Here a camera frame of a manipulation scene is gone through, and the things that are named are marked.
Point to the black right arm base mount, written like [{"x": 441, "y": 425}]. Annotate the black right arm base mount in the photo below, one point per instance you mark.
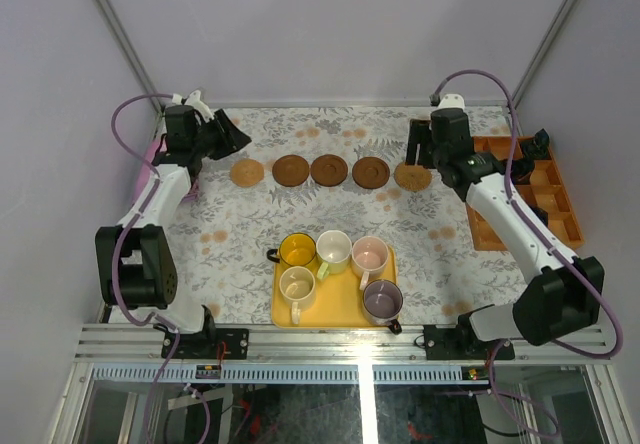
[{"x": 455, "y": 344}]

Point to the aluminium front frame rail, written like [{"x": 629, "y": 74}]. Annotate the aluminium front frame rail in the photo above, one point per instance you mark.
[{"x": 269, "y": 344}]

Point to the brown wooden coaster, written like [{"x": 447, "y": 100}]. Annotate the brown wooden coaster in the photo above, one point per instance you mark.
[
  {"x": 290, "y": 170},
  {"x": 329, "y": 170},
  {"x": 370, "y": 172}
]

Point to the yellow glass mug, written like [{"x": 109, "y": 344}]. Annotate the yellow glass mug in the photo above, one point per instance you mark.
[{"x": 296, "y": 250}]

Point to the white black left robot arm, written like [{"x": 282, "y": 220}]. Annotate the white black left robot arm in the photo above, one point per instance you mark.
[{"x": 136, "y": 268}]

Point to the rolled dark green tie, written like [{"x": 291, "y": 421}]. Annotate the rolled dark green tie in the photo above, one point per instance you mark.
[{"x": 537, "y": 146}]

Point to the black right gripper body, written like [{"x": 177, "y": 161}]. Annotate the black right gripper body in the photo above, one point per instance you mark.
[{"x": 438, "y": 155}]

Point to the yellow plastic tray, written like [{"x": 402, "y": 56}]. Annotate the yellow plastic tray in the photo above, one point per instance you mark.
[{"x": 337, "y": 305}]

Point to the brown wooden coaster middle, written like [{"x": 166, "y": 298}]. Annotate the brown wooden coaster middle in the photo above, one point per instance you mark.
[{"x": 329, "y": 170}]

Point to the white mug green handle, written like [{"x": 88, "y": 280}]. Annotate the white mug green handle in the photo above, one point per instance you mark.
[{"x": 334, "y": 250}]

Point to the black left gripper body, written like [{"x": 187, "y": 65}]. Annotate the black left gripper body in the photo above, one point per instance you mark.
[{"x": 220, "y": 135}]

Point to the woven rattan coaster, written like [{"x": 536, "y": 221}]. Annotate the woven rattan coaster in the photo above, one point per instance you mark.
[
  {"x": 413, "y": 178},
  {"x": 247, "y": 173}
]

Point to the orange wooden divided organizer box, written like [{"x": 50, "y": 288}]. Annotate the orange wooden divided organizer box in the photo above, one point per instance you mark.
[{"x": 547, "y": 195}]

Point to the floral patterned tablecloth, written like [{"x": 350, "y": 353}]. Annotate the floral patterned tablecloth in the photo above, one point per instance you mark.
[{"x": 219, "y": 241}]

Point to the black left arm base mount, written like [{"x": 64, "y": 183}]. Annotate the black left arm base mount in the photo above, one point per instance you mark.
[{"x": 213, "y": 343}]

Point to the cream ceramic mug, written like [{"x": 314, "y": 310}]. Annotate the cream ceramic mug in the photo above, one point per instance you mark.
[{"x": 297, "y": 286}]

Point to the rolled tie with orange pattern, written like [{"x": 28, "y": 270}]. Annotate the rolled tie with orange pattern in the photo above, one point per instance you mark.
[{"x": 521, "y": 171}]

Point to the pink ceramic mug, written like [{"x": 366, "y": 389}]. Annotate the pink ceramic mug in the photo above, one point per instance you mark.
[{"x": 369, "y": 258}]

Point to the purple mug black handle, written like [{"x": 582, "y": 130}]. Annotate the purple mug black handle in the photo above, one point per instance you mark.
[{"x": 382, "y": 303}]

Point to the brown wooden coaster left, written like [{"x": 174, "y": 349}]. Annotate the brown wooden coaster left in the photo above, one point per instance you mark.
[{"x": 290, "y": 170}]

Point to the brown wooden coaster right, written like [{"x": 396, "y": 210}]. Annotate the brown wooden coaster right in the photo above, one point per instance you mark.
[{"x": 370, "y": 172}]

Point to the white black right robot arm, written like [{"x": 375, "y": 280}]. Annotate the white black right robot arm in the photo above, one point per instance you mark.
[{"x": 562, "y": 292}]

